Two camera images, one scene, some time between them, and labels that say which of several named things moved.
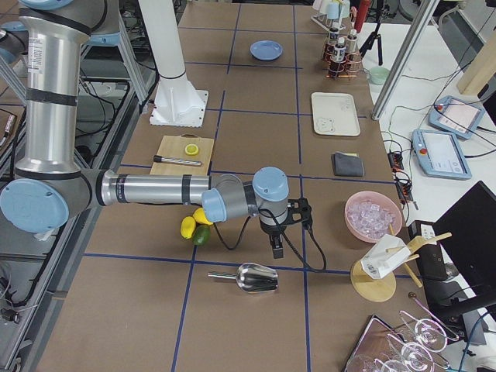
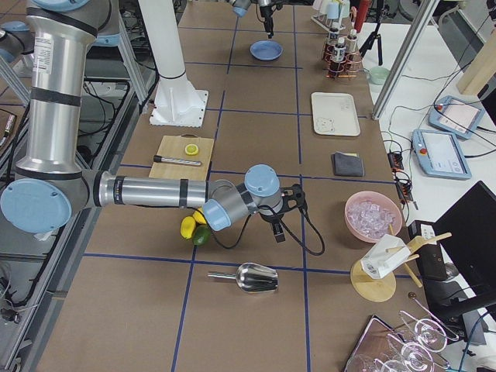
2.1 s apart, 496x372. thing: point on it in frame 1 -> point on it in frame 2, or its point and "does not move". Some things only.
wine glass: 429,335 does not move
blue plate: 266,50 does not move
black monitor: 469,229 does not move
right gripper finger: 277,251 -> 278,232
